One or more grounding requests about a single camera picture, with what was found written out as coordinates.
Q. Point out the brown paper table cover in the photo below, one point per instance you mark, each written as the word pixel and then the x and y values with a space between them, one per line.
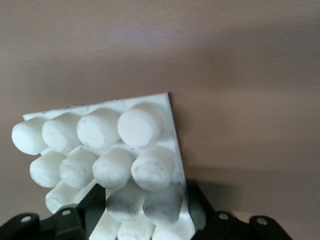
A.
pixel 225 62

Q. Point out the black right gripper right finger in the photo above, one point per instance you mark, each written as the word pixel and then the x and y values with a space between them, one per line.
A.
pixel 220 227

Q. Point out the white studded base plate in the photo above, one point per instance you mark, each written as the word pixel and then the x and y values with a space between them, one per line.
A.
pixel 140 130

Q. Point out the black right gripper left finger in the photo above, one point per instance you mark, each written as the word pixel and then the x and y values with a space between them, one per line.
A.
pixel 92 207

